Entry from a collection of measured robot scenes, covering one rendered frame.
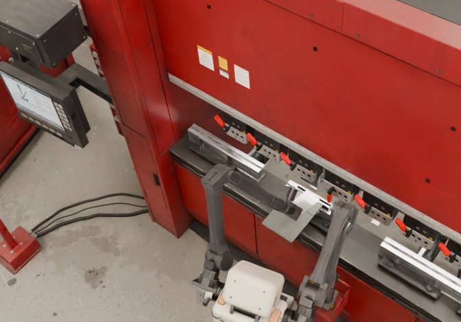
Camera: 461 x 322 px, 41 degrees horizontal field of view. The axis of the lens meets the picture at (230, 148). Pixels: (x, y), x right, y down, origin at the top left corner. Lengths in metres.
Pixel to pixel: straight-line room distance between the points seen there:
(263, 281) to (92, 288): 1.90
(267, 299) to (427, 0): 1.24
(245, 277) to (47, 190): 2.48
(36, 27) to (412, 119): 1.56
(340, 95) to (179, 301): 2.04
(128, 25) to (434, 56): 1.38
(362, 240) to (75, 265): 1.99
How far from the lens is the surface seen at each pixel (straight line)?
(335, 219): 2.60
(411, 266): 3.06
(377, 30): 2.08
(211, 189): 2.50
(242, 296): 2.50
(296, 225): 3.04
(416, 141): 2.36
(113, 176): 4.60
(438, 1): 2.13
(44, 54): 2.77
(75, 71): 3.61
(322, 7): 2.16
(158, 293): 4.05
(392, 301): 3.16
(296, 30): 2.33
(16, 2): 2.92
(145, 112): 3.19
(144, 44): 2.95
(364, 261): 3.11
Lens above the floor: 3.61
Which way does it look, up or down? 52 degrees down
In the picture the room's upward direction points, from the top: 7 degrees counter-clockwise
